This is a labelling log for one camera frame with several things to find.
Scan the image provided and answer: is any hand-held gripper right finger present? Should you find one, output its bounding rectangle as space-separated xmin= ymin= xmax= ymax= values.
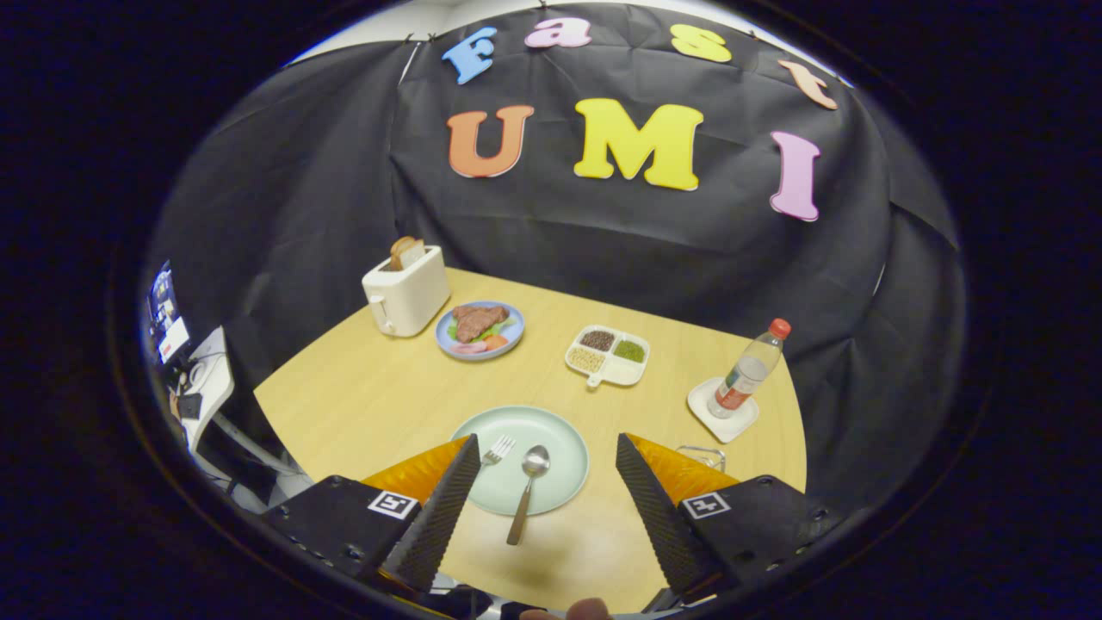
xmin=616 ymin=433 xmax=845 ymax=604

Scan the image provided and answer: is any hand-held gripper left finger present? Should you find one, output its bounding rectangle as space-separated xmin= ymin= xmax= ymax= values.
xmin=263 ymin=435 xmax=481 ymax=595

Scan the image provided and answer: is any wooden-handled metal spoon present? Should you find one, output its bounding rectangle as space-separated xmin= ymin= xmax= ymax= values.
xmin=506 ymin=445 xmax=551 ymax=547

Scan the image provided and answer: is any perforated metal tray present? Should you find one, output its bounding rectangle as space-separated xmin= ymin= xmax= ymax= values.
xmin=676 ymin=445 xmax=726 ymax=473

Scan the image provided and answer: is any white square coaster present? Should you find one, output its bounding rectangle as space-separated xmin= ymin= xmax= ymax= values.
xmin=687 ymin=376 xmax=760 ymax=444

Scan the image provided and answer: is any pale green plate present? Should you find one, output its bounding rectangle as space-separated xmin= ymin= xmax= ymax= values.
xmin=449 ymin=406 xmax=590 ymax=518

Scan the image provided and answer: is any white divided dish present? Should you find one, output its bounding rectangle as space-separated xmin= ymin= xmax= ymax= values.
xmin=565 ymin=325 xmax=651 ymax=389

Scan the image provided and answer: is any clear red-capped water bottle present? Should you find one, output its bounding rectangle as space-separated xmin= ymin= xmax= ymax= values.
xmin=708 ymin=318 xmax=791 ymax=420

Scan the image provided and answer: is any blue plate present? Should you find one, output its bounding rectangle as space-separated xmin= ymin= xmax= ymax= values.
xmin=435 ymin=301 xmax=525 ymax=361

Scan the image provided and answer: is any brown steak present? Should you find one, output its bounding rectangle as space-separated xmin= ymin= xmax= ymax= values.
xmin=453 ymin=305 xmax=511 ymax=344

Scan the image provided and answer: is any cream white toaster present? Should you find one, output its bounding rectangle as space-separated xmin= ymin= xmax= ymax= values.
xmin=362 ymin=245 xmax=451 ymax=338

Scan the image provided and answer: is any white side desk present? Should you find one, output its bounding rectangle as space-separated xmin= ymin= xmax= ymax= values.
xmin=176 ymin=325 xmax=235 ymax=449

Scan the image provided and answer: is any computer screen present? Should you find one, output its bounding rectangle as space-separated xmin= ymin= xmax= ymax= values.
xmin=148 ymin=261 xmax=190 ymax=364

